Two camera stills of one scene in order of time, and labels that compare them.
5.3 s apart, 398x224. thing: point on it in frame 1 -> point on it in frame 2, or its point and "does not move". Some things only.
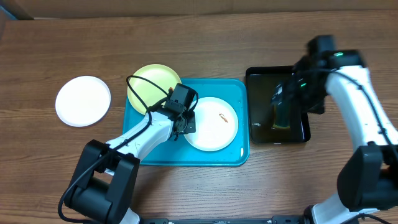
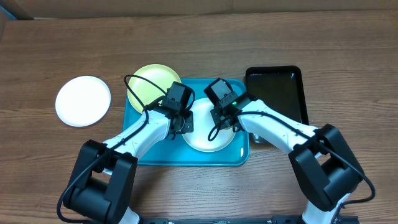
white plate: x=83 y=101 does not move
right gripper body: x=280 y=98 -> x=216 y=116
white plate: x=216 y=124 does not move
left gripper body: x=190 y=126 does not move
